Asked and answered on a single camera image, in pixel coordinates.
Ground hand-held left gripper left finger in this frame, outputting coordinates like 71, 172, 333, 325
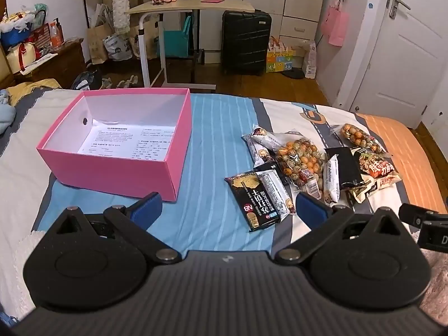
45, 192, 183, 265

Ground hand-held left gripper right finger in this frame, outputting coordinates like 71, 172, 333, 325
275, 192, 415, 264

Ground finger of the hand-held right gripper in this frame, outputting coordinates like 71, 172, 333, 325
398, 203, 448, 227

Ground pink cardboard box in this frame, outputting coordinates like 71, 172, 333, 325
36, 88, 192, 202

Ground clear bag of coated nuts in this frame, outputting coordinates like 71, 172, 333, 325
275, 137, 327, 198
331, 123, 387, 155

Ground plain black snack packet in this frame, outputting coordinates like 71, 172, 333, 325
324, 146, 365, 190

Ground beige red print snack bag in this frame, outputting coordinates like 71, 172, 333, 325
350, 147, 402, 204

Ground small black snack packet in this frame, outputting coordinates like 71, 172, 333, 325
255, 160, 285, 183

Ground black cracker packet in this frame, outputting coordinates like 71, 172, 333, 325
225, 171, 281, 232

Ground pink fluffy cloth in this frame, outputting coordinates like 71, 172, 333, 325
416, 248, 448, 326

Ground printed paper sheet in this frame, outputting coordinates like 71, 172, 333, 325
77, 121, 177, 162

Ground striped printed bed sheet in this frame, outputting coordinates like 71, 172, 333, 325
0, 87, 448, 323

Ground pair of shoes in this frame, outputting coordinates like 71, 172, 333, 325
101, 75, 141, 90

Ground black plastic bag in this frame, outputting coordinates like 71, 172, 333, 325
71, 70, 102, 90

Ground white patterned bag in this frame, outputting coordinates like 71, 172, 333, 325
305, 40, 317, 79

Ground colourful gift bag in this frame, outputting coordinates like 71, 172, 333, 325
267, 37, 305, 73

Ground white door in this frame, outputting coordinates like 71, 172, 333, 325
350, 0, 448, 128

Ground white printed bag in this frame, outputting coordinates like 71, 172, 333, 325
103, 33, 134, 61

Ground wooden cabinet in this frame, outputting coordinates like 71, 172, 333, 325
14, 38, 86, 90

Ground brown paper bag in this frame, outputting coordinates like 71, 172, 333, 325
86, 17, 114, 64
129, 17, 160, 60

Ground yellow pillow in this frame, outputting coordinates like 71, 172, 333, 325
7, 79, 62, 106

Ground teal bag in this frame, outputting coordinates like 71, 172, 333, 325
163, 16, 193, 58

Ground light blue cloth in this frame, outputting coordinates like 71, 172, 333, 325
0, 89, 16, 135

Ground black suitcase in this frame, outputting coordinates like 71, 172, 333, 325
221, 10, 273, 76

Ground white papers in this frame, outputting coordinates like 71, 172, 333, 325
19, 53, 58, 76

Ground pink gift bag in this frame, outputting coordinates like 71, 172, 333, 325
322, 0, 350, 47

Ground orange bottle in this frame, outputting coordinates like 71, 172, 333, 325
49, 21, 64, 50

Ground cream bag with red ribbon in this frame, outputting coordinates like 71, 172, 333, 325
5, 42, 37, 74

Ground wooden side table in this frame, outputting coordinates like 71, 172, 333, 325
125, 0, 256, 90

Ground white fluffy scarf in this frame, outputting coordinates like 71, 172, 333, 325
112, 0, 141, 36

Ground blue basket with white fluff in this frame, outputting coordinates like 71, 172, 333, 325
0, 12, 46, 48

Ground silver door handle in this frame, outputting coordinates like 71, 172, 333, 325
388, 0, 412, 20

